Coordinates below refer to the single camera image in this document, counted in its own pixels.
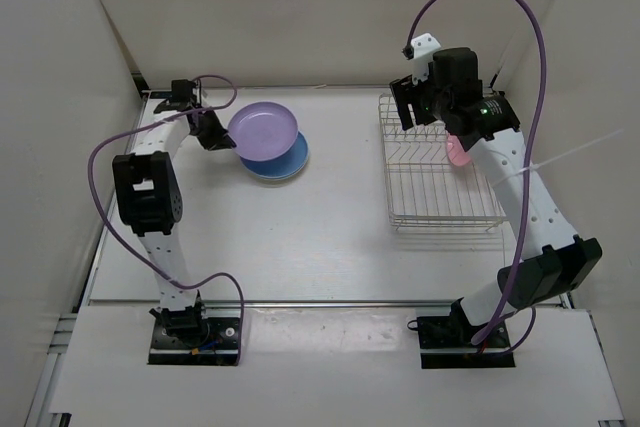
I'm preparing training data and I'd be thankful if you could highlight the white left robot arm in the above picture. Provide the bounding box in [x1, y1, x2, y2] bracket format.
[112, 75, 236, 349]

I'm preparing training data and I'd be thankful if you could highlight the purple cable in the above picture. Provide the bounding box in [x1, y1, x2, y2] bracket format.
[407, 0, 549, 356]
[87, 74, 246, 366]

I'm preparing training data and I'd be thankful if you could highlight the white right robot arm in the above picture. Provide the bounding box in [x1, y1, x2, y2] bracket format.
[390, 45, 602, 347]

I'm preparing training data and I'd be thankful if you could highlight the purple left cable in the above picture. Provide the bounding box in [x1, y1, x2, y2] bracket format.
[87, 74, 246, 366]

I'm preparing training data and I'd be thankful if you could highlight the black XDOF label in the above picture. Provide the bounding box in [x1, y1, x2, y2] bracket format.
[149, 91, 171, 99]

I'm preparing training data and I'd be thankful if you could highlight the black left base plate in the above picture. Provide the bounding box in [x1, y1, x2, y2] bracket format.
[147, 303, 245, 367]

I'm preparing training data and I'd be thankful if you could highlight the white zip tie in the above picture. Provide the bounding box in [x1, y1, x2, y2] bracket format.
[509, 129, 625, 183]

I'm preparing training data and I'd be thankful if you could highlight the purple plate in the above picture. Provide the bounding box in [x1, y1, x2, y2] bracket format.
[228, 101, 299, 162]

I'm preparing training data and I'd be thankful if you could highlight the cream bear plate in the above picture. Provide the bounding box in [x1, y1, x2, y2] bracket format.
[249, 172, 298, 185]

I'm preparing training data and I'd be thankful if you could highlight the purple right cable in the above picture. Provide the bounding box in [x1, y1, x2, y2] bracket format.
[407, 0, 549, 356]

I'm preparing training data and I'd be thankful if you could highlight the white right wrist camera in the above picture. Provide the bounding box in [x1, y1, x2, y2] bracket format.
[403, 33, 441, 85]

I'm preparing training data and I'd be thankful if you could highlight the metal wire dish rack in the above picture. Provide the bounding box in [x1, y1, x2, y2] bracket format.
[378, 93, 506, 234]

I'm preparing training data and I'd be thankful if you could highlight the blue plate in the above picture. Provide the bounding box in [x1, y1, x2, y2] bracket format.
[240, 132, 310, 177]

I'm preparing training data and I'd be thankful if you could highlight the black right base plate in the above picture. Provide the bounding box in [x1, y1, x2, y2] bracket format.
[413, 316, 516, 370]

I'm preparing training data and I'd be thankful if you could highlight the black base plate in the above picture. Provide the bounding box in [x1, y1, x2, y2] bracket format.
[413, 316, 516, 370]
[147, 303, 245, 367]

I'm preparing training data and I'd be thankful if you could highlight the pink plate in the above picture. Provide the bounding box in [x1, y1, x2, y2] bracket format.
[446, 134, 471, 167]

